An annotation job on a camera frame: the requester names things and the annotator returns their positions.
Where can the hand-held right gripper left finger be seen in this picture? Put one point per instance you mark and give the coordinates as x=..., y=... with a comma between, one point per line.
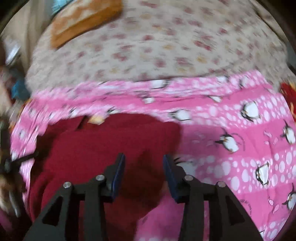
x=118, y=171

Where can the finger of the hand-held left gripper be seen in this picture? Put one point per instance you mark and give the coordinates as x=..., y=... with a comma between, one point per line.
x=20, y=160

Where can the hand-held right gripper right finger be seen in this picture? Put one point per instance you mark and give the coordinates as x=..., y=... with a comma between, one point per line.
x=171, y=178

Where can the dark red garment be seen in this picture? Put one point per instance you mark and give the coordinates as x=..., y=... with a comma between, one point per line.
x=92, y=148

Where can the pink penguin print blanket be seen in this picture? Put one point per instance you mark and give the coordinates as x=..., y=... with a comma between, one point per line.
x=231, y=115

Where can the floral print bedsheet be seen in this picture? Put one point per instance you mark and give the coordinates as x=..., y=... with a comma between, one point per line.
x=161, y=46

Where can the orange pillow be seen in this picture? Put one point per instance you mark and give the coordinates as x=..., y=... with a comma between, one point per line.
x=87, y=18

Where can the red and yellow blanket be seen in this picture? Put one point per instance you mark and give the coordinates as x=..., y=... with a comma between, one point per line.
x=289, y=92

